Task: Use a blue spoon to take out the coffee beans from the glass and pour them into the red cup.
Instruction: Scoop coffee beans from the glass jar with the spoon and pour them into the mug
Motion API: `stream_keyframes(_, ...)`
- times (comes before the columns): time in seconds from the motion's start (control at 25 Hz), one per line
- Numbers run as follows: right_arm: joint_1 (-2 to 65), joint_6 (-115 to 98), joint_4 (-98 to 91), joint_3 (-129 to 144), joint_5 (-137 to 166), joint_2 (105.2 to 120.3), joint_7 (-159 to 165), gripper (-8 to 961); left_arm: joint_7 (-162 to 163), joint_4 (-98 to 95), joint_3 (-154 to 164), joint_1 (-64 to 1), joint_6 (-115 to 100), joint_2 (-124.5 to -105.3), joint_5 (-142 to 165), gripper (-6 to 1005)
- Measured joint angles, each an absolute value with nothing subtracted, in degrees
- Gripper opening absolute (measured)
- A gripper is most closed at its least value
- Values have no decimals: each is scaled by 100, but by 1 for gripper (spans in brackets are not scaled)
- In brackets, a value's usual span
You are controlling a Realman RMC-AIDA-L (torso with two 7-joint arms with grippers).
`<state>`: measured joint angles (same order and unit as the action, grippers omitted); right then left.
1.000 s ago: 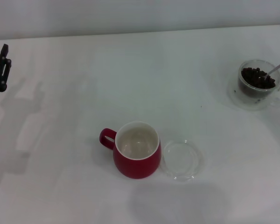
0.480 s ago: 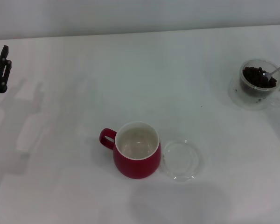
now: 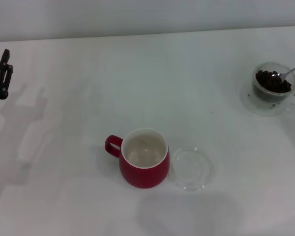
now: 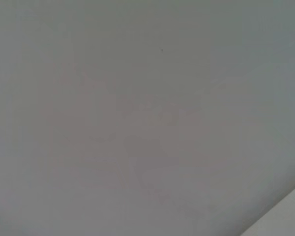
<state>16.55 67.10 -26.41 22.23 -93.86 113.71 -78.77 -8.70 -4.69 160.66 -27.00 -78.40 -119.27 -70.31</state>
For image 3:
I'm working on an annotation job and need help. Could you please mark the blue handled metal spoon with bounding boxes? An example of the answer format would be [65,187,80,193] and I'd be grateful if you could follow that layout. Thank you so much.
[271,60,295,82]

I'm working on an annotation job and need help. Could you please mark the clear glass cup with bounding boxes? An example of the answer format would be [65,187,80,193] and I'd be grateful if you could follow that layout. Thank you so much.
[252,62,295,114]

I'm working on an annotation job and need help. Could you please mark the clear glass saucer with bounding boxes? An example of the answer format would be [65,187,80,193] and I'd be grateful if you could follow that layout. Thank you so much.
[240,80,295,117]

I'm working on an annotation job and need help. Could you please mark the red ceramic mug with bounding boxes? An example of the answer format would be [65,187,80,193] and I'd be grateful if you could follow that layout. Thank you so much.
[104,127,171,189]

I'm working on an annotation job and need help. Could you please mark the small clear glass dish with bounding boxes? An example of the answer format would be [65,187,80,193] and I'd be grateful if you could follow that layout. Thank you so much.
[171,147,215,193]

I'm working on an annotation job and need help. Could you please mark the dark coffee beans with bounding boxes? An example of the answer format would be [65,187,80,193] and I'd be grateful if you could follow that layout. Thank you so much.
[255,70,292,93]

